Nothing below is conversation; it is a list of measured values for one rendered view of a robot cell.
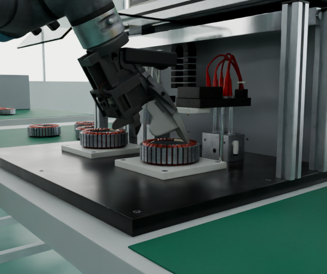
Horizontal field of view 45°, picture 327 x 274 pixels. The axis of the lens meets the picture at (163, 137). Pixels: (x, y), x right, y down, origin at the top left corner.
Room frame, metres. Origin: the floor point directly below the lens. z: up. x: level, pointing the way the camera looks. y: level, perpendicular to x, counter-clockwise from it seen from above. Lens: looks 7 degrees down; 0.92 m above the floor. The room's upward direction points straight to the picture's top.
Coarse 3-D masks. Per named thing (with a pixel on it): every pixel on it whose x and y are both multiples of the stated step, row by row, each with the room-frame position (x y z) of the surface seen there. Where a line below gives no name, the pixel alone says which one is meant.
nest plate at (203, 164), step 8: (120, 160) 0.73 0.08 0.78; (128, 160) 0.73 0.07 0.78; (136, 160) 0.73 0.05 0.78; (200, 160) 0.73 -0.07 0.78; (208, 160) 0.73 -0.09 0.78; (216, 160) 0.73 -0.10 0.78; (128, 168) 0.70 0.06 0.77; (136, 168) 0.68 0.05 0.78; (144, 168) 0.66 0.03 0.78; (152, 168) 0.66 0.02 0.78; (160, 168) 0.66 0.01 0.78; (168, 168) 0.66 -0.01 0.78; (176, 168) 0.66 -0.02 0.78; (184, 168) 0.66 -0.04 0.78; (192, 168) 0.66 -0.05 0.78; (200, 168) 0.67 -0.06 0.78; (208, 168) 0.68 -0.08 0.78; (216, 168) 0.69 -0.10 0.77; (224, 168) 0.71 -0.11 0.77; (152, 176) 0.64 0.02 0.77; (160, 176) 0.63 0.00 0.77; (168, 176) 0.62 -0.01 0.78; (176, 176) 0.64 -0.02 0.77
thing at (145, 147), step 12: (144, 144) 0.70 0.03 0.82; (156, 144) 0.68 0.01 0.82; (168, 144) 0.75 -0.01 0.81; (180, 144) 0.69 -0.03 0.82; (192, 144) 0.70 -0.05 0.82; (144, 156) 0.69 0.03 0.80; (156, 156) 0.68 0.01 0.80; (168, 156) 0.67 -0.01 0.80; (180, 156) 0.67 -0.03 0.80; (192, 156) 0.68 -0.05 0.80
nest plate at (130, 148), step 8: (72, 144) 0.94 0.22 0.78; (128, 144) 0.94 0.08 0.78; (136, 144) 0.94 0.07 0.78; (72, 152) 0.88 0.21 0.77; (80, 152) 0.85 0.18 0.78; (88, 152) 0.82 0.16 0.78; (96, 152) 0.82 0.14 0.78; (104, 152) 0.83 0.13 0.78; (112, 152) 0.84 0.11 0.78; (120, 152) 0.85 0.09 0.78; (128, 152) 0.87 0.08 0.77; (136, 152) 0.88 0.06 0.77
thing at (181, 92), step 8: (184, 88) 0.76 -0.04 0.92; (192, 88) 0.74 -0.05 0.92; (200, 88) 0.73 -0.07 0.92; (208, 88) 0.74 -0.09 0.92; (216, 88) 0.75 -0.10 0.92; (184, 96) 0.76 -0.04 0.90; (192, 96) 0.74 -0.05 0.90; (200, 96) 0.73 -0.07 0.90; (208, 96) 0.74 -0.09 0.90; (216, 96) 0.75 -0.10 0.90; (232, 96) 0.79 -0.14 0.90; (176, 104) 0.78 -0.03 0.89; (184, 104) 0.76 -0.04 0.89; (192, 104) 0.74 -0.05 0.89; (200, 104) 0.72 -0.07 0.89; (208, 104) 0.74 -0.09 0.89; (216, 104) 0.75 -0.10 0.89; (224, 104) 0.76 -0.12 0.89; (232, 104) 0.78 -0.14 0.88; (240, 104) 0.79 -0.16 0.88; (248, 104) 0.81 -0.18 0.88; (184, 112) 0.72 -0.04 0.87; (192, 112) 0.72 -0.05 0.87; (200, 112) 0.73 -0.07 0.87; (208, 112) 0.74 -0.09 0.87; (216, 112) 0.83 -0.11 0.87; (224, 112) 0.81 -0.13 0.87; (232, 112) 0.79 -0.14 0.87; (216, 120) 0.83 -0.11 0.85; (224, 120) 0.81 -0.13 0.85; (232, 120) 0.79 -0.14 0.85; (216, 128) 0.83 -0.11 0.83; (224, 128) 0.81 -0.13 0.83; (232, 128) 0.79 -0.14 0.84
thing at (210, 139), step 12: (204, 132) 0.83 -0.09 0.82; (216, 132) 0.82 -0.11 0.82; (228, 132) 0.83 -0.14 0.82; (204, 144) 0.82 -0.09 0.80; (216, 144) 0.80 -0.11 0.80; (228, 144) 0.77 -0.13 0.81; (240, 144) 0.79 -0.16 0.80; (204, 156) 0.82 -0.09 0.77; (216, 156) 0.79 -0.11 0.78; (228, 156) 0.77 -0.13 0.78; (240, 156) 0.79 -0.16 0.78
